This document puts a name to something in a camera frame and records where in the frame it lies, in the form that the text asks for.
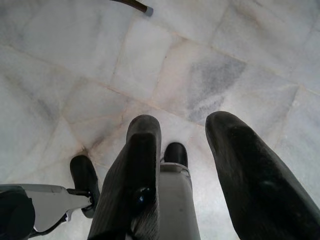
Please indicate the black robot left foot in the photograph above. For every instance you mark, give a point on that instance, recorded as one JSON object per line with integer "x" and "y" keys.
{"x": 83, "y": 175}

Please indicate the grey robot right leg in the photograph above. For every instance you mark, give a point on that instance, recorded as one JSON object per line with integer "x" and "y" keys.
{"x": 177, "y": 200}

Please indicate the black robot right foot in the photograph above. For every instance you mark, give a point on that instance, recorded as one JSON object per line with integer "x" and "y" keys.
{"x": 177, "y": 153}

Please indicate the grey robot left leg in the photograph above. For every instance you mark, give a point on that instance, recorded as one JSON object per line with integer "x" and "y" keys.
{"x": 47, "y": 202}

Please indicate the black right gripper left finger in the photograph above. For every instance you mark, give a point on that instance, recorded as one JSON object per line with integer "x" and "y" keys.
{"x": 135, "y": 180}

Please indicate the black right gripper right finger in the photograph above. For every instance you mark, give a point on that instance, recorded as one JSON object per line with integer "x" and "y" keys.
{"x": 255, "y": 180}

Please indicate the grey robot leg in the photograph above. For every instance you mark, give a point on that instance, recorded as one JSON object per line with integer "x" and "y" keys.
{"x": 47, "y": 202}
{"x": 177, "y": 200}

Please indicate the black robot foot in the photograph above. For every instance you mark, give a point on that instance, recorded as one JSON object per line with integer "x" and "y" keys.
{"x": 177, "y": 153}
{"x": 83, "y": 175}

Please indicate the dark wooden chair leg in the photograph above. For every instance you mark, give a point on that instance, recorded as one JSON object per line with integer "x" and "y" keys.
{"x": 140, "y": 5}

